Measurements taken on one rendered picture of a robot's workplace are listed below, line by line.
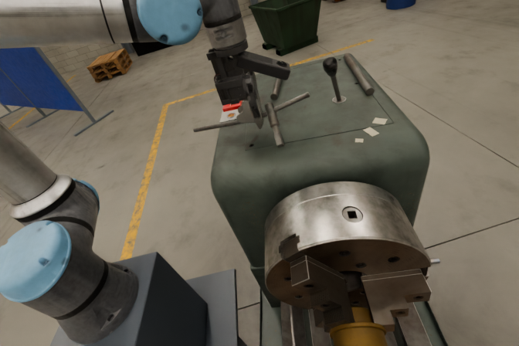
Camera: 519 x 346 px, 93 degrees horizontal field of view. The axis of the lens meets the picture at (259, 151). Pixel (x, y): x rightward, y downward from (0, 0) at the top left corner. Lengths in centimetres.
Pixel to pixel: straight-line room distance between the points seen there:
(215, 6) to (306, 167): 35
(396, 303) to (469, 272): 139
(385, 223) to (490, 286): 146
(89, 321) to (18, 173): 31
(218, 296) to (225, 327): 10
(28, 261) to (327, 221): 49
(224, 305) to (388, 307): 58
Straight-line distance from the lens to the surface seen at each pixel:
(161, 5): 34
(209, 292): 101
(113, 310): 66
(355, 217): 47
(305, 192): 50
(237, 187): 56
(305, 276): 45
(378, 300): 54
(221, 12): 51
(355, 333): 50
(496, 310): 186
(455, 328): 176
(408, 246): 49
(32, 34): 38
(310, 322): 78
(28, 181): 63
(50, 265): 56
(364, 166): 55
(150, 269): 70
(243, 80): 55
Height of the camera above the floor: 161
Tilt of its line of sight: 37 degrees down
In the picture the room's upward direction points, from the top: 17 degrees counter-clockwise
